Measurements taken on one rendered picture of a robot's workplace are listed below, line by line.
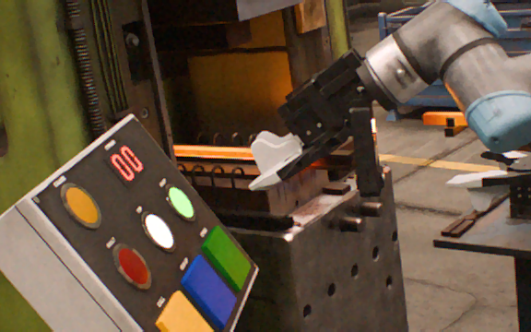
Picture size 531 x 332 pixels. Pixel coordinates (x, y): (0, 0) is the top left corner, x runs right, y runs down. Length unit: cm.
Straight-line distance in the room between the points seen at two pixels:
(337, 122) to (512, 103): 21
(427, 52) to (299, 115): 17
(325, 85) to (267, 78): 81
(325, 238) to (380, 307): 27
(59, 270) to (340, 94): 39
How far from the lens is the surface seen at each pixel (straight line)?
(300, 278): 145
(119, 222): 96
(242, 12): 140
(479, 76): 93
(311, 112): 100
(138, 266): 93
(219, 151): 163
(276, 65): 180
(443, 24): 97
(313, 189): 158
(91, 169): 98
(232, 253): 113
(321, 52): 186
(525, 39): 524
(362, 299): 165
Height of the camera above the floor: 142
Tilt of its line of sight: 16 degrees down
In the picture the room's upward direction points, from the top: 9 degrees counter-clockwise
